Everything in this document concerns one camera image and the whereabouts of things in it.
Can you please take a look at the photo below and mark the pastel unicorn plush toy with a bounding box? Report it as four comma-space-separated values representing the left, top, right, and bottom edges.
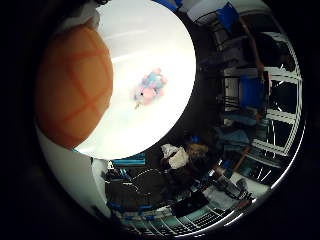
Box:
133, 67, 169, 110

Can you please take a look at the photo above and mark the seated person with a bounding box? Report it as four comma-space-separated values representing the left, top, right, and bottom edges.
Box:
159, 141, 212, 176

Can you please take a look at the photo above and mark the blue chair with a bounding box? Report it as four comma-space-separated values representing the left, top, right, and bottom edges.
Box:
239, 74, 267, 111
216, 2, 240, 33

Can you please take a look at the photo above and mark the white metal shelving frame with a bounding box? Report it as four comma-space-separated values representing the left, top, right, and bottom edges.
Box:
251, 30, 305, 158

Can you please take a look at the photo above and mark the blue striped crate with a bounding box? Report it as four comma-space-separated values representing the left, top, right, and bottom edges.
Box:
112, 155, 147, 167

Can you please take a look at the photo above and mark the white wire rack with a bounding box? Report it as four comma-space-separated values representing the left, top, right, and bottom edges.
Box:
114, 203, 236, 236

